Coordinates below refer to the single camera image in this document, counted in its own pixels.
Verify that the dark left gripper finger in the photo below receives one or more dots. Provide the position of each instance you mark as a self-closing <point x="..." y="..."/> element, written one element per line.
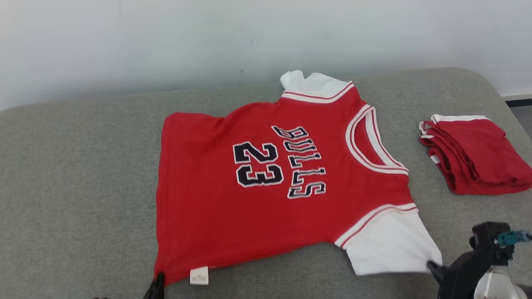
<point x="157" y="288"/>

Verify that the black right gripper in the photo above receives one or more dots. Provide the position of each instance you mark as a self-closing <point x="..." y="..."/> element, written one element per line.
<point x="461" y="278"/>

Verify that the red Bulls jersey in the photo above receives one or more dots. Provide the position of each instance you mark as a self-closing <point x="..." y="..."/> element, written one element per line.
<point x="249" y="216"/>

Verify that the red white-trimmed garment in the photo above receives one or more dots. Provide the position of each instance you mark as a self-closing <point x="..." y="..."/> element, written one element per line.
<point x="478" y="153"/>

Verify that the grey fabric sofa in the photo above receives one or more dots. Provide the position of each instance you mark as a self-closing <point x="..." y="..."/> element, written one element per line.
<point x="83" y="187"/>

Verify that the dark baseboard strip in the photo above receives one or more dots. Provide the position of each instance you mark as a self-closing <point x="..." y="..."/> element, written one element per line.
<point x="519" y="102"/>

